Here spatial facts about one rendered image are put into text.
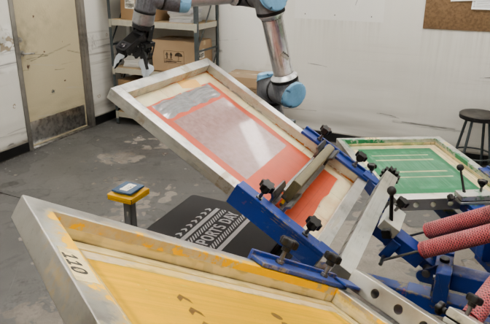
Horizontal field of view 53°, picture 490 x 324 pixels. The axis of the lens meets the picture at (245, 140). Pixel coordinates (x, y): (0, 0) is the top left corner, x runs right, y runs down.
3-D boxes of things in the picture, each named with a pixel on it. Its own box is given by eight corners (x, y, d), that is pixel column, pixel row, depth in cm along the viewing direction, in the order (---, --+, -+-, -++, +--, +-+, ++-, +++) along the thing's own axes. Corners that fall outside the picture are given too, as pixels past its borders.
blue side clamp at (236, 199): (225, 201, 141) (236, 184, 137) (233, 194, 145) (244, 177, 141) (310, 270, 135) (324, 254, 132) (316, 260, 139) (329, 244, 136)
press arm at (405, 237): (368, 232, 154) (378, 222, 152) (372, 224, 159) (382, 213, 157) (415, 268, 151) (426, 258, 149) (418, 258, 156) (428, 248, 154)
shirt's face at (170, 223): (128, 243, 175) (128, 242, 175) (192, 195, 212) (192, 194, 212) (251, 279, 156) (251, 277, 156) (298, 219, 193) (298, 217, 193)
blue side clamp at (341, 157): (293, 142, 188) (302, 128, 185) (297, 139, 192) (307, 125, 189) (358, 191, 183) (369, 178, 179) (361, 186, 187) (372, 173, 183)
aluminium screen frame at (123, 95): (106, 97, 150) (110, 87, 148) (203, 65, 200) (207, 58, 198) (315, 266, 135) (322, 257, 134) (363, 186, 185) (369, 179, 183)
